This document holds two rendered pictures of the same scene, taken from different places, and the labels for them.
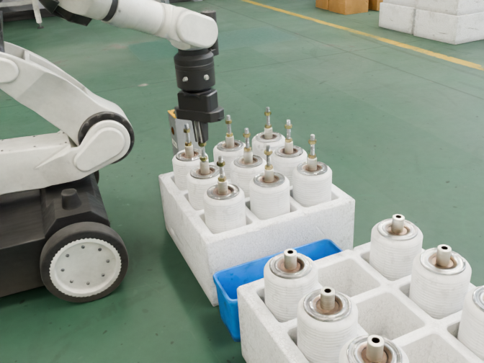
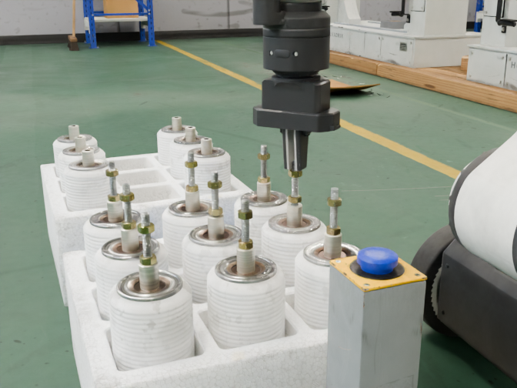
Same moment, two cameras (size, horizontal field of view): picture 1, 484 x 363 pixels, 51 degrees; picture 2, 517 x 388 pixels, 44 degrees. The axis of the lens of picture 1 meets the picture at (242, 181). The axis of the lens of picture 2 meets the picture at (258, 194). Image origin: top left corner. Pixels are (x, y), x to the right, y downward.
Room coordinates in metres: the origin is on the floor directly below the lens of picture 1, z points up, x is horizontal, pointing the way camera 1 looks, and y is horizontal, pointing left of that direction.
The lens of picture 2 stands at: (1.99, 0.06, 0.58)
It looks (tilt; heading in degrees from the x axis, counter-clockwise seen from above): 18 degrees down; 181
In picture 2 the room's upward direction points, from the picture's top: straight up
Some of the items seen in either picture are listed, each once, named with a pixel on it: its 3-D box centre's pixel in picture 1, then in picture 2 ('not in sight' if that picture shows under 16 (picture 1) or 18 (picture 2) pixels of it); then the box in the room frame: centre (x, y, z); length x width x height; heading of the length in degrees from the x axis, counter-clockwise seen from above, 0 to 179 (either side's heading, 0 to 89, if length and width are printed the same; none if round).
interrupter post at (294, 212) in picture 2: (204, 167); (294, 215); (1.13, 0.09, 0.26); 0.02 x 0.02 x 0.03
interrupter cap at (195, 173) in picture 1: (204, 172); (294, 223); (1.13, 0.09, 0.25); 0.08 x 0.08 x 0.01
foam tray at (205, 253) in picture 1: (251, 215); (219, 338); (1.17, -0.02, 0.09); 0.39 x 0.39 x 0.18; 23
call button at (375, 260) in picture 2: not in sight; (377, 262); (1.41, 0.16, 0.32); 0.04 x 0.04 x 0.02
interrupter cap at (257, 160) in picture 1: (248, 161); (216, 235); (1.17, -0.02, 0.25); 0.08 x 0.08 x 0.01
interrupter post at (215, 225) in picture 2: (248, 157); (215, 226); (1.17, -0.02, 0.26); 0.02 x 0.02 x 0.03
